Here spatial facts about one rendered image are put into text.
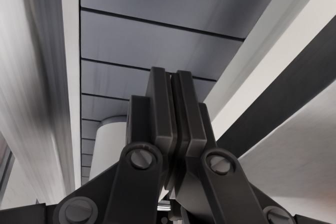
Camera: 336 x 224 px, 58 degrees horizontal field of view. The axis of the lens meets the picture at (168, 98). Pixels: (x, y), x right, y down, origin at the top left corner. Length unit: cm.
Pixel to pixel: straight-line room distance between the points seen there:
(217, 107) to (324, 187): 30
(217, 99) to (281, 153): 16
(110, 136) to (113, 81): 5
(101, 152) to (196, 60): 10
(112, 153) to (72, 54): 8
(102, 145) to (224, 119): 10
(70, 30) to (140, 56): 4
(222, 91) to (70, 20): 8
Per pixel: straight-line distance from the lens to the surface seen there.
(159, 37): 16
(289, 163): 34
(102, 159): 22
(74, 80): 20
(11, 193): 76
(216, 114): 16
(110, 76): 19
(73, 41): 17
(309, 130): 27
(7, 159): 38
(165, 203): 39
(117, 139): 22
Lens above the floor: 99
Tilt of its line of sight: 32 degrees down
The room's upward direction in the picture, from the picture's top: 178 degrees counter-clockwise
